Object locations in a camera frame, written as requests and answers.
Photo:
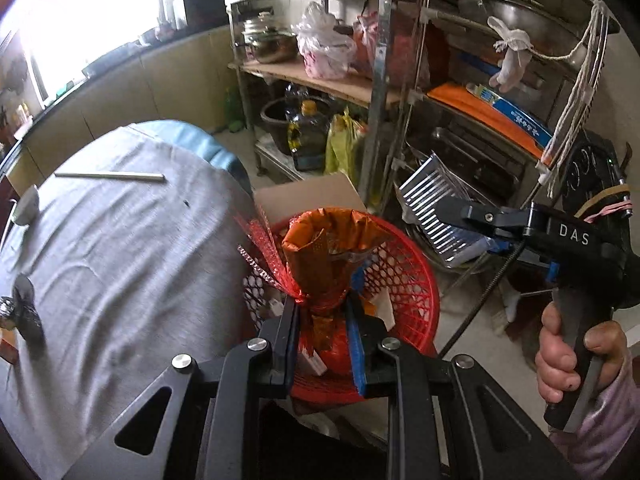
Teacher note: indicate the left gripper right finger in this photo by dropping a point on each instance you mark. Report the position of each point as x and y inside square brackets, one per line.
[448, 419]

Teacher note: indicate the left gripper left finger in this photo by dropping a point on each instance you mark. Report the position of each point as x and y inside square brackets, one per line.
[198, 420]

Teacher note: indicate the orange foil snack bag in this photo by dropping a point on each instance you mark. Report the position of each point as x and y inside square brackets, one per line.
[313, 262]

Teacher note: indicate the metal kitchen shelf rack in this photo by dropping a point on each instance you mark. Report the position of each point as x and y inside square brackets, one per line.
[503, 82]

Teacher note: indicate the right hand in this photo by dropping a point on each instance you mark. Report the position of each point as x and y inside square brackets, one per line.
[556, 361]

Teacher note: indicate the red plastic waste basket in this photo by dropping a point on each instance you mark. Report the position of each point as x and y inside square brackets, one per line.
[396, 271]

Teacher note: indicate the metal dish rack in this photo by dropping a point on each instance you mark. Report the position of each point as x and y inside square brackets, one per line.
[424, 196]

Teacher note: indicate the cardboard box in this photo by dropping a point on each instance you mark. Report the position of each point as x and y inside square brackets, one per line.
[285, 201]

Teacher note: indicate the crumpled silver black bag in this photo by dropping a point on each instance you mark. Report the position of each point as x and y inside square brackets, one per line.
[18, 312]

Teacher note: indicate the long wooden stick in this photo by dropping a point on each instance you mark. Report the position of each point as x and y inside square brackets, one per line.
[113, 175]

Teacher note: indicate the white ceramic bowl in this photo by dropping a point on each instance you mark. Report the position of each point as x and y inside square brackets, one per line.
[27, 208]

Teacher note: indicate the blue under cloth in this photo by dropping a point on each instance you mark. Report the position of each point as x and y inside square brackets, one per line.
[200, 143]

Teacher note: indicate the yellow plastic bag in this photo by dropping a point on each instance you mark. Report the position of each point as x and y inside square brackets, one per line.
[345, 145]

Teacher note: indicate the cooking oil bottle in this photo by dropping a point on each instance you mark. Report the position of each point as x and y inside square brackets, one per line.
[307, 134]

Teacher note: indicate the white plastic bag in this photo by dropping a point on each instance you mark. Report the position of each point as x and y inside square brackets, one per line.
[326, 53]

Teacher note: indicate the steel cooking pot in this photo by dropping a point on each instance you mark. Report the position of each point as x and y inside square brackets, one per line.
[266, 40]

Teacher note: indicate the black microwave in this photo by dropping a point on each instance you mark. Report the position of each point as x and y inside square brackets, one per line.
[199, 14]

